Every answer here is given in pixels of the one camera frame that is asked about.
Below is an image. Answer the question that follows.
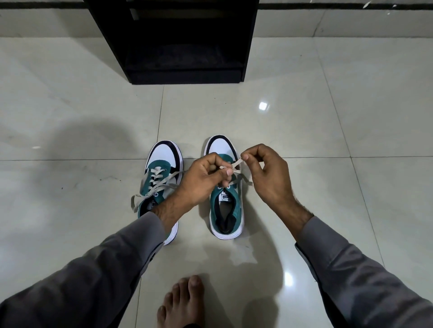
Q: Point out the person's left hand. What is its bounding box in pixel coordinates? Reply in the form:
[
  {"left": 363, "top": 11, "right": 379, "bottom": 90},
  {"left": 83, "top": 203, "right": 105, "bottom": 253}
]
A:
[{"left": 173, "top": 153, "right": 235, "bottom": 211}]

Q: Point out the person's bare foot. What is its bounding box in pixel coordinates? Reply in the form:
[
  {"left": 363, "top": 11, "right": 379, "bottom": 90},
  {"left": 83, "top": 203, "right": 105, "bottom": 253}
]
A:
[{"left": 157, "top": 275, "right": 206, "bottom": 328}]

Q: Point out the teal and white sneaker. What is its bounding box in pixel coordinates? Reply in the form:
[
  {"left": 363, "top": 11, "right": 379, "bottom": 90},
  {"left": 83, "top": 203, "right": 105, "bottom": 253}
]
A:
[
  {"left": 137, "top": 140, "right": 184, "bottom": 246},
  {"left": 203, "top": 135, "right": 245, "bottom": 241}
]

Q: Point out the person's right hand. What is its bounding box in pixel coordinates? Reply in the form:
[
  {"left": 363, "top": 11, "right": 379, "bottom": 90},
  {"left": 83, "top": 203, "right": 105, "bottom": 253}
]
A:
[{"left": 240, "top": 143, "right": 301, "bottom": 211}]

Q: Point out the person's left forearm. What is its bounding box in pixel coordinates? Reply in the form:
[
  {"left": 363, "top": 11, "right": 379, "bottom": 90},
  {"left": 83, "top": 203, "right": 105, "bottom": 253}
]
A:
[{"left": 0, "top": 195, "right": 185, "bottom": 328}]

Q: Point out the black wooden shelf unit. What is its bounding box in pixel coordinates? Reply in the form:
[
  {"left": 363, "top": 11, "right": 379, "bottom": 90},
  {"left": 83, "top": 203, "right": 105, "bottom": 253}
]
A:
[{"left": 83, "top": 0, "right": 260, "bottom": 85}]

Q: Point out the person's right forearm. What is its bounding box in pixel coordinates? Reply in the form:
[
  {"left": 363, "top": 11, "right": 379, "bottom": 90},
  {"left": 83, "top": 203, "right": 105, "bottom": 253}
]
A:
[{"left": 276, "top": 199, "right": 433, "bottom": 328}]

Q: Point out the beige shoelace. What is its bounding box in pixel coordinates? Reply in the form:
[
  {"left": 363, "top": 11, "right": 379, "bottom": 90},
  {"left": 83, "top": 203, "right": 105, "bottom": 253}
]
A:
[
  {"left": 131, "top": 166, "right": 185, "bottom": 213},
  {"left": 218, "top": 157, "right": 254, "bottom": 190}
]

